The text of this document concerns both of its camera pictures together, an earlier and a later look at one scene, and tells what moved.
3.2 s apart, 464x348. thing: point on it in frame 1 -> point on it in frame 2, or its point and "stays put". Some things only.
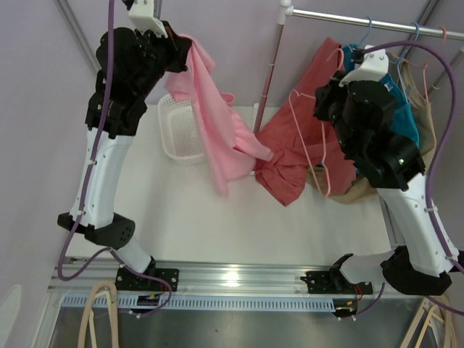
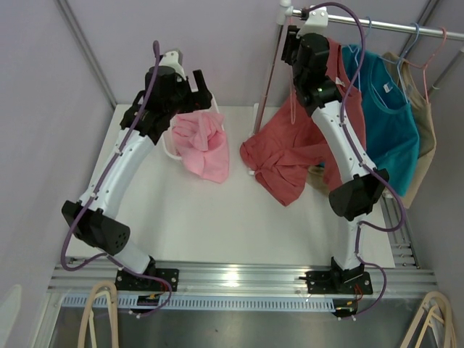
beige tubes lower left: x=101 y=288 stays put
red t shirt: x=302 y=143 stays put
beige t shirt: x=363 y=188 stays put
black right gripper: x=325 y=94 -> x=291 y=41
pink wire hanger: x=326 y=192 -> x=292 y=96
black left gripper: x=177 y=47 -> x=197 y=101
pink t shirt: x=230 y=143 -> x=201 y=143
